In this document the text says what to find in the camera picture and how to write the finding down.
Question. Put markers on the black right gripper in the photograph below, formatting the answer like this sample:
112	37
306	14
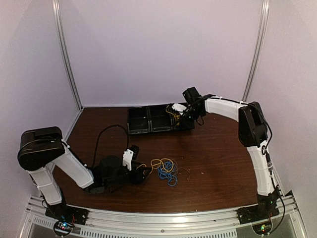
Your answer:
187	123

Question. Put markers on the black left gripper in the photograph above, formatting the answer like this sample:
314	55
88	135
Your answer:
137	177

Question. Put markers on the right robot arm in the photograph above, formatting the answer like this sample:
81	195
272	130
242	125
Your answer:
252	133

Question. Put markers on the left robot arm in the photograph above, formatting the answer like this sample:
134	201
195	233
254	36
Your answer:
42	147

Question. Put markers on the black three-compartment bin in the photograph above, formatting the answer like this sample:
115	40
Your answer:
152	119

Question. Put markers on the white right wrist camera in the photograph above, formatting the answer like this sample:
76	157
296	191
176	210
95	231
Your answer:
179	107

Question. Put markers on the aluminium front rail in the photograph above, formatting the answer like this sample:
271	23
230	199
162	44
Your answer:
223	223

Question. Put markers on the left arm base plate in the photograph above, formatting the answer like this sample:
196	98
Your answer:
65	213

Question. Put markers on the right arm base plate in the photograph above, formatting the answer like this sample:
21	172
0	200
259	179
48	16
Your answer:
256	213

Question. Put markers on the aluminium right corner post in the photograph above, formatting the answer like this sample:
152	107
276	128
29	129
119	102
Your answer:
263	22

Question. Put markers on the aluminium corner post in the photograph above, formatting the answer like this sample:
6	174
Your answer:
64	53
263	22

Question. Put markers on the aluminium left corner post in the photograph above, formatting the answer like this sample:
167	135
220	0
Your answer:
64	53

